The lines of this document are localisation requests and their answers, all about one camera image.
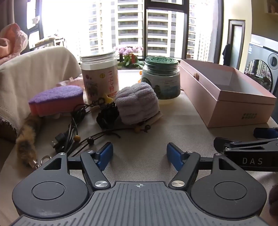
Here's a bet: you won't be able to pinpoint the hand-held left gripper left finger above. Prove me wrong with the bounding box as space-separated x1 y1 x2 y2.
41 142 113 189

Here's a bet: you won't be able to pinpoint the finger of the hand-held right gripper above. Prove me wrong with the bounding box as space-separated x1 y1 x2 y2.
214 137 278 156
254 127 278 139

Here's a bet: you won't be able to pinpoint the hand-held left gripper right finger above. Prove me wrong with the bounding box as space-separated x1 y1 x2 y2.
167 142 239 192

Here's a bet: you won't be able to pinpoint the pink cardboard box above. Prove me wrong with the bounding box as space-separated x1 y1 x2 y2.
180 59 277 128

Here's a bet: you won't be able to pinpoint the lavender towel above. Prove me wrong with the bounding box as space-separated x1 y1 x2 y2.
115 82 160 125

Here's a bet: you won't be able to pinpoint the purple pink sponge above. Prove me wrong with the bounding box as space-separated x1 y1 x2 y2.
28 85 85 118

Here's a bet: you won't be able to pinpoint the brown fur tail keychain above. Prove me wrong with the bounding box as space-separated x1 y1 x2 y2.
16 115 52 169

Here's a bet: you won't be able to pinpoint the black pinecone ornament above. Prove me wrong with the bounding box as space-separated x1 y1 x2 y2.
96 102 119 128

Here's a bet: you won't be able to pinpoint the yellow star charm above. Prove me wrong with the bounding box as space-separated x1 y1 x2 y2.
102 93 115 104

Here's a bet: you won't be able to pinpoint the grey washing machine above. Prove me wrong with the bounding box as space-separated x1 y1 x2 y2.
244 42 278 97

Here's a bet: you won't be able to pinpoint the green lid jar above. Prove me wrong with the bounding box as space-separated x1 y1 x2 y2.
141 56 182 106

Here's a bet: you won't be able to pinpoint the white lid labelled jar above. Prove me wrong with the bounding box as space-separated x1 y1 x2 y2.
80 50 120 105

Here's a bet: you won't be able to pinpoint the pale pink cloth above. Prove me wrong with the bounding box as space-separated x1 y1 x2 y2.
56 76 84 88

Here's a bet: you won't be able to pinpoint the dark hanging cloth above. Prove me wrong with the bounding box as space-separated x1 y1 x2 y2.
222 43 232 65

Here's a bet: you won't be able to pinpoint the dark framed door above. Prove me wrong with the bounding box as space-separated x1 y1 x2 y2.
226 19 246 70

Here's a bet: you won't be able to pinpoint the potted pink flowers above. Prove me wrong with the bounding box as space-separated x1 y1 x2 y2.
114 46 145 68

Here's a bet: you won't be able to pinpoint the pink blanket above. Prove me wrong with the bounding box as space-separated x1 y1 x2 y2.
0 23 28 66

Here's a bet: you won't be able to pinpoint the brown beaded cord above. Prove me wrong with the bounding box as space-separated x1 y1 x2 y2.
71 120 152 157

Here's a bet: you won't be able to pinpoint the black cable bundle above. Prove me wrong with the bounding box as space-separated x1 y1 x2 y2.
51 103 87 153

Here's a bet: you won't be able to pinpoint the black window frame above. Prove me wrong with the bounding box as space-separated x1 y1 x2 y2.
26 0 224 60

